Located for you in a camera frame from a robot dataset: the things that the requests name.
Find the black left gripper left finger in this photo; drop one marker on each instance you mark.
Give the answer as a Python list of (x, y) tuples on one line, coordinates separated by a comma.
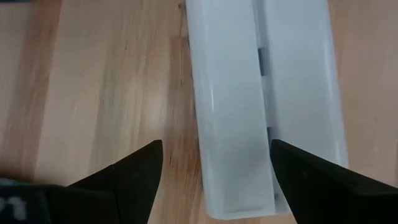
[(124, 189)]

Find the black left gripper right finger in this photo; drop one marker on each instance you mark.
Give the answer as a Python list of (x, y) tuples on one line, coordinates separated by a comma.
[(326, 193)]

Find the white blue pill organizer box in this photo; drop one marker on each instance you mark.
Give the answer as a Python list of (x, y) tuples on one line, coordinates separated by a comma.
[(233, 109)]

